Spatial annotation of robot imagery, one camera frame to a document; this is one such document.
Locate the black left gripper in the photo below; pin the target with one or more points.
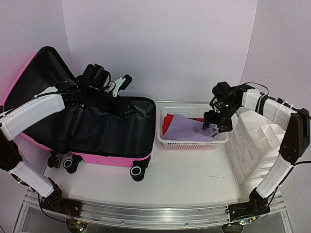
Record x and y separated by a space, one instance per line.
120 111

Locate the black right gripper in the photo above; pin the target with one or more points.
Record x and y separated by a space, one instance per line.
210 119

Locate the white plastic mesh basket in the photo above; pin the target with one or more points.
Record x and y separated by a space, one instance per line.
189 111

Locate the pink cartoon suitcase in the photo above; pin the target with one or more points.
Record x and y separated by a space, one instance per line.
88 134

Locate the lilac garment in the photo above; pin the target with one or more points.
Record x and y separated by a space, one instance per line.
186 129

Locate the clear organizer drawer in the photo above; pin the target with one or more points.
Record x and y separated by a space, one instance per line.
240 156

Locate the red teddy bear shirt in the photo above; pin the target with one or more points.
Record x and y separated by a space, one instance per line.
168 119

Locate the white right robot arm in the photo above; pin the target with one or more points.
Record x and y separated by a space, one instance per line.
295 122

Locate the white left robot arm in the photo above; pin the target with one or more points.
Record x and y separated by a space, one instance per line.
39 117

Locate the white drawer desk organizer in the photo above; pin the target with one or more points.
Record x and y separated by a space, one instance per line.
264 137

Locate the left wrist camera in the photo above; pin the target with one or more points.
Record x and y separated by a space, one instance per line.
121 84

